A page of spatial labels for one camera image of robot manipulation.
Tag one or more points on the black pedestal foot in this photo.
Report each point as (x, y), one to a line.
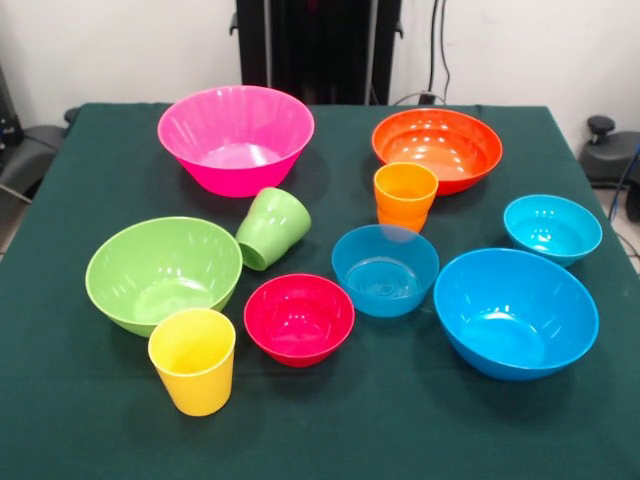
(35, 150)
(610, 155)

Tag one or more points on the orange-red bowl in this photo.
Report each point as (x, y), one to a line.
(450, 150)

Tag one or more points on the dark green table cloth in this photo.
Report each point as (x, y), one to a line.
(320, 425)

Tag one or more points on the dark equipment box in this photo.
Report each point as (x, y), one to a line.
(7, 115)

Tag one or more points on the small turquoise bowl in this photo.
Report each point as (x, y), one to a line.
(552, 230)

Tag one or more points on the orange cup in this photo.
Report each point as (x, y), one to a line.
(405, 200)

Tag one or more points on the small red bowl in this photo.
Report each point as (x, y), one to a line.
(300, 320)

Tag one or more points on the green cup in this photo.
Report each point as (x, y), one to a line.
(272, 230)

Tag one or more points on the yellow cup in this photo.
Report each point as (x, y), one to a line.
(192, 380)

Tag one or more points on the large pink bowl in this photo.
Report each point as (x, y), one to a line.
(235, 165)

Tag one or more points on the large blue bowl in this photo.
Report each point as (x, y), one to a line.
(515, 320)

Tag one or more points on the green bowl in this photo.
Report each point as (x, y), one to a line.
(160, 275)

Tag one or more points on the ribbed blue bowl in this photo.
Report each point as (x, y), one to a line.
(385, 282)

